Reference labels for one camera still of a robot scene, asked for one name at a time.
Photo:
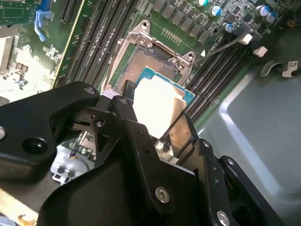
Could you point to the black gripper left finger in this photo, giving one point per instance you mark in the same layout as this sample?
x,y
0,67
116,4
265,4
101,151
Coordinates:
x,y
35,131

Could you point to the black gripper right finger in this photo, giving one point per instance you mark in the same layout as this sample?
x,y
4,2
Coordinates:
x,y
223,188

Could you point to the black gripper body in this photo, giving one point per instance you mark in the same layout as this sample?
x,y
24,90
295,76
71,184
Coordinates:
x,y
105,200

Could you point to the silver CPU green substrate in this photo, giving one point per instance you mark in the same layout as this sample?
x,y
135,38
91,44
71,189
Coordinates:
x,y
157,106

